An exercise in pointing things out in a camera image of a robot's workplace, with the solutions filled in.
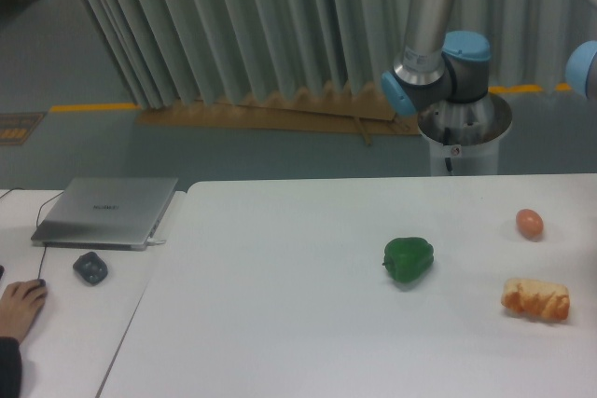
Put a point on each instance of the green bell pepper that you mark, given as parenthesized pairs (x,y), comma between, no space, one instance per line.
(407,259)

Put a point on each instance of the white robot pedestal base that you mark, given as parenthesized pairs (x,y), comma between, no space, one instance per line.
(464,138)

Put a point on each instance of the brown egg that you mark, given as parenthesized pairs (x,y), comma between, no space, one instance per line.
(530,224)

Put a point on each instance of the brown cardboard sheet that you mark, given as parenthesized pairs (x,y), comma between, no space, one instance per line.
(366,113)

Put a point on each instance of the dark grey small device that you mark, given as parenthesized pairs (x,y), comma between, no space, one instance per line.
(91,268)

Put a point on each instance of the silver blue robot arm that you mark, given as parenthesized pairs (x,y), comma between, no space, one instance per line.
(438,66)

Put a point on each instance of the yellow black floor sign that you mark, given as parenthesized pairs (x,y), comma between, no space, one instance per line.
(17,127)

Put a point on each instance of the person's hand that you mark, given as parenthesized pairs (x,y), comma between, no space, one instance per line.
(18,314)

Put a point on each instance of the silver laptop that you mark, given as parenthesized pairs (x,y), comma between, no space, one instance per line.
(106,213)

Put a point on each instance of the pale green pleated curtain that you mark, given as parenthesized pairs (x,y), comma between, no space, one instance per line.
(187,50)

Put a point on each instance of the toasted bread loaf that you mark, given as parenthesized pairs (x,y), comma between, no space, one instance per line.
(541,299)

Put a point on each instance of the dark sleeve forearm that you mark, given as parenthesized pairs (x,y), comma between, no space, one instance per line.
(11,368)

